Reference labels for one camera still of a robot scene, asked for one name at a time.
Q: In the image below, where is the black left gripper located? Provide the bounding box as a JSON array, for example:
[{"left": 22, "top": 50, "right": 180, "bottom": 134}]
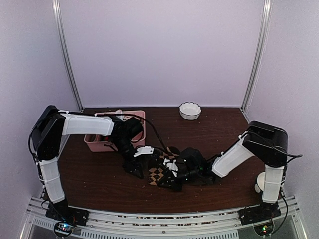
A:
[{"left": 111, "top": 137, "right": 147, "bottom": 180}]

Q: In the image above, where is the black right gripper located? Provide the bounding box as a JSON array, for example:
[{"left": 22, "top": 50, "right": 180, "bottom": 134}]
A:
[{"left": 158, "top": 169, "right": 200, "bottom": 193}]

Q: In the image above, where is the brown argyle patterned sock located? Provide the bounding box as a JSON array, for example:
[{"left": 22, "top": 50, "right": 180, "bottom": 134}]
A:
[{"left": 148, "top": 146, "right": 180, "bottom": 186}]

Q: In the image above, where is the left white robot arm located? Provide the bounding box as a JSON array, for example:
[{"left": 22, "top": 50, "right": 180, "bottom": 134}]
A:
[{"left": 28, "top": 105, "right": 154, "bottom": 221}]

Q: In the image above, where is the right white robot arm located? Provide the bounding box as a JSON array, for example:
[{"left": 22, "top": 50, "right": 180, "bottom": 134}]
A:
[{"left": 157, "top": 121, "right": 302, "bottom": 220}]

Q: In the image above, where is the pink divided storage box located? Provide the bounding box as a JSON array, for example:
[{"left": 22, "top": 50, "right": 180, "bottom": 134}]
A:
[{"left": 84, "top": 110, "right": 146, "bottom": 152}]

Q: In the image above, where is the pink white rolled sock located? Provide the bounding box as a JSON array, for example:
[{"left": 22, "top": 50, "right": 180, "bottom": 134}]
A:
[{"left": 114, "top": 109, "right": 123, "bottom": 120}]

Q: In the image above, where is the white scalloped ceramic bowl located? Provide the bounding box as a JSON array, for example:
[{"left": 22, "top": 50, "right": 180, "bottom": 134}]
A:
[{"left": 179, "top": 102, "right": 202, "bottom": 120}]

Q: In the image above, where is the white paper cup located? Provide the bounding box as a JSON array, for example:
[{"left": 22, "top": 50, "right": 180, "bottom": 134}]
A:
[{"left": 254, "top": 172, "right": 265, "bottom": 194}]

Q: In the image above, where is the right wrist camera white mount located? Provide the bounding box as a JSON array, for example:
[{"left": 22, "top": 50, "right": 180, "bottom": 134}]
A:
[{"left": 163, "top": 159, "right": 179, "bottom": 177}]

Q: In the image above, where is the aluminium front rail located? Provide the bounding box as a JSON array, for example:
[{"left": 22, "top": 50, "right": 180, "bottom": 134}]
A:
[{"left": 24, "top": 195, "right": 300, "bottom": 239}]

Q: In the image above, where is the left aluminium corner post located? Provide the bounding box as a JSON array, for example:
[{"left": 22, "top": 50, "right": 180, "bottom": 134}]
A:
[{"left": 52, "top": 0, "right": 84, "bottom": 111}]

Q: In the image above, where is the aluminium corner post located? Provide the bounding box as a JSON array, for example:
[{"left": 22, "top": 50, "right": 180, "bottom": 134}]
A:
[
  {"left": 241, "top": 0, "right": 273, "bottom": 114},
  {"left": 52, "top": 0, "right": 84, "bottom": 111}
]

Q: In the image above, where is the right aluminium corner post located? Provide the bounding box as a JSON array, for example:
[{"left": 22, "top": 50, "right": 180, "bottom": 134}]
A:
[{"left": 241, "top": 0, "right": 273, "bottom": 114}]

